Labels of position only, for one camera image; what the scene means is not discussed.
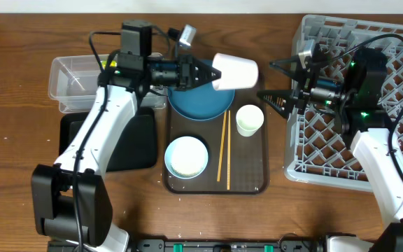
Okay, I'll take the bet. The right wooden chopstick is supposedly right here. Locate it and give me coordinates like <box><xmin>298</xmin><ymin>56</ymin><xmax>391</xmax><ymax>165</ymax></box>
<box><xmin>227</xmin><ymin>111</ymin><xmax>231</xmax><ymax>190</ymax></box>

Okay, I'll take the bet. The dark blue plate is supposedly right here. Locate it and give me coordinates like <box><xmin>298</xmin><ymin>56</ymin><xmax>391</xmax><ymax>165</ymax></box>
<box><xmin>167</xmin><ymin>58</ymin><xmax>236</xmax><ymax>121</ymax></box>

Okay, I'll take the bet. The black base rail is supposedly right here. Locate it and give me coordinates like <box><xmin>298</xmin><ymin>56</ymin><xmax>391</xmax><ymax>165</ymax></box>
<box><xmin>127</xmin><ymin>237</ymin><xmax>327</xmax><ymax>252</ymax></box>

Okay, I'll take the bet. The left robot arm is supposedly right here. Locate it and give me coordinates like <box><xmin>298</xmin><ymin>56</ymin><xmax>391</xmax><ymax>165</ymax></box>
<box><xmin>31</xmin><ymin>20</ymin><xmax>221</xmax><ymax>251</ymax></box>

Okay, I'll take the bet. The light blue bowl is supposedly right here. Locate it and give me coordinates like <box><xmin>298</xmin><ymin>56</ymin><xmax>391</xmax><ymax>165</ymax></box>
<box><xmin>164</xmin><ymin>136</ymin><xmax>209</xmax><ymax>179</ymax></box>

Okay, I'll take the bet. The white cup pink inside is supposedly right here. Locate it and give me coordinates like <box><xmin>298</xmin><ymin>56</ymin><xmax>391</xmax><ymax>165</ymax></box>
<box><xmin>212</xmin><ymin>53</ymin><xmax>259</xmax><ymax>90</ymax></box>

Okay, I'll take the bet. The brown serving tray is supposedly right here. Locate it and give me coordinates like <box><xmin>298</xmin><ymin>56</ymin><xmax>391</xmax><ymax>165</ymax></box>
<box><xmin>162</xmin><ymin>73</ymin><xmax>269</xmax><ymax>195</ymax></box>

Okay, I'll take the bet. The white cup green inside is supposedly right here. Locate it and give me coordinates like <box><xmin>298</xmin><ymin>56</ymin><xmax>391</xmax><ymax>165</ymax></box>
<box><xmin>236</xmin><ymin>104</ymin><xmax>264</xmax><ymax>137</ymax></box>

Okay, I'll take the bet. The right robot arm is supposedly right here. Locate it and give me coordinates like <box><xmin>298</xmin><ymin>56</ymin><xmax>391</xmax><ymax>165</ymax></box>
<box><xmin>257</xmin><ymin>42</ymin><xmax>403</xmax><ymax>251</ymax></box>

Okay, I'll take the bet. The clear plastic bin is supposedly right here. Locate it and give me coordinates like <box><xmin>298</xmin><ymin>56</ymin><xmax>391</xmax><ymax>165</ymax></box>
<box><xmin>48</xmin><ymin>52</ymin><xmax>168</xmax><ymax>114</ymax></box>

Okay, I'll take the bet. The black plastic bin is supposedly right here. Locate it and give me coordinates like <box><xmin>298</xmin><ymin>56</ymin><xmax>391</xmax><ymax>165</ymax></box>
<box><xmin>59</xmin><ymin>107</ymin><xmax>157</xmax><ymax>172</ymax></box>

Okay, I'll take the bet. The left wooden chopstick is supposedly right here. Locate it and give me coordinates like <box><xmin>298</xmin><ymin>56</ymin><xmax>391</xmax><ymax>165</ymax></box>
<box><xmin>216</xmin><ymin>111</ymin><xmax>227</xmax><ymax>182</ymax></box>

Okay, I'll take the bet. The wooden chopstick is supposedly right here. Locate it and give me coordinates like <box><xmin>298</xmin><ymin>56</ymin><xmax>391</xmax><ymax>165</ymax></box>
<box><xmin>216</xmin><ymin>111</ymin><xmax>227</xmax><ymax>182</ymax></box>
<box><xmin>227</xmin><ymin>111</ymin><xmax>231</xmax><ymax>190</ymax></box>

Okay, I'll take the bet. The green orange snack wrapper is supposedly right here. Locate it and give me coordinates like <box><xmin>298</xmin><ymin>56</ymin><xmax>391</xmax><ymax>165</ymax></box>
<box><xmin>101</xmin><ymin>60</ymin><xmax>107</xmax><ymax>69</ymax></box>

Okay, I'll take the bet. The grey dishwasher rack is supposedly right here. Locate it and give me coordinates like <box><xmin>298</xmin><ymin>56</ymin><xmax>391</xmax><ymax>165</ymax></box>
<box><xmin>284</xmin><ymin>15</ymin><xmax>403</xmax><ymax>192</ymax></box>

